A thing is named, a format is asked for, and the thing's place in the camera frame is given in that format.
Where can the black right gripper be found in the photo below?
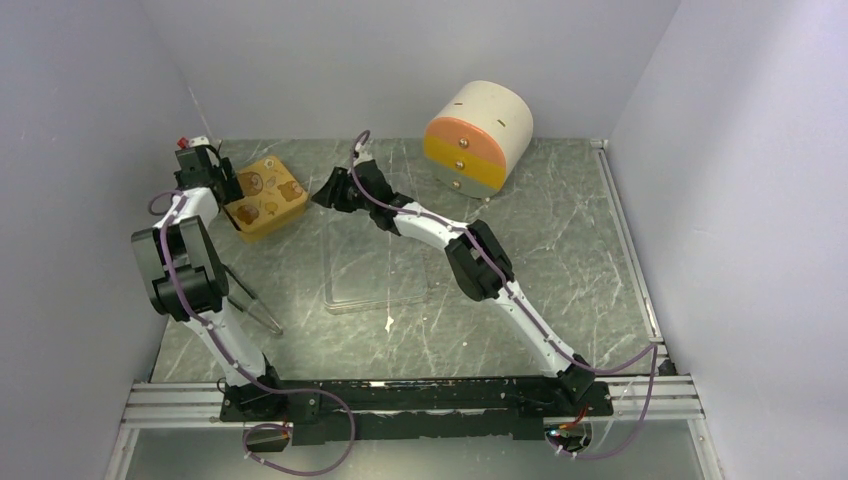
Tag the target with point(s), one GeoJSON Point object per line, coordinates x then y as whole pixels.
{"type": "Point", "coordinates": [332, 192]}

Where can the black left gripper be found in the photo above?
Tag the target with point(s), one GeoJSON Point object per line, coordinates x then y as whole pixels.
{"type": "Point", "coordinates": [230, 186]}

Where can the silver tin lid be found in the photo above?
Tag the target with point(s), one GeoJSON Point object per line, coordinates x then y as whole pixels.
{"type": "Point", "coordinates": [270, 179]}

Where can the black metal tongs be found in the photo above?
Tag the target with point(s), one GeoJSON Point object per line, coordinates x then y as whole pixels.
{"type": "Point", "coordinates": [255, 308]}

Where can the gold chocolate tin box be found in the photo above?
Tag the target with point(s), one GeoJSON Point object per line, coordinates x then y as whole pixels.
{"type": "Point", "coordinates": [256, 219]}

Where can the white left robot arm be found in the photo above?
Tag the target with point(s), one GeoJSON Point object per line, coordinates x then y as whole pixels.
{"type": "Point", "coordinates": [185, 279]}

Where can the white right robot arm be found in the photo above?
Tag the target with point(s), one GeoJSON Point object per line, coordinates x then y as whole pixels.
{"type": "Point", "coordinates": [480, 266]}

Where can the clear plastic tray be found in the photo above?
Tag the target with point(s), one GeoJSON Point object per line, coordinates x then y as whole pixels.
{"type": "Point", "coordinates": [366, 268]}

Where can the round pastel drawer cabinet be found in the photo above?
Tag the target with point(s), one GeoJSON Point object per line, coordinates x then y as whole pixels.
{"type": "Point", "coordinates": [474, 143]}

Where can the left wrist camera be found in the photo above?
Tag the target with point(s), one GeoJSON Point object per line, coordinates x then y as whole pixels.
{"type": "Point", "coordinates": [198, 166]}

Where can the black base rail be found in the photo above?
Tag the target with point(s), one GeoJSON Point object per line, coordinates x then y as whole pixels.
{"type": "Point", "coordinates": [321, 411]}

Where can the aluminium frame rail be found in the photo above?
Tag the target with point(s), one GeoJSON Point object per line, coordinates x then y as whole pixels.
{"type": "Point", "coordinates": [186, 405]}

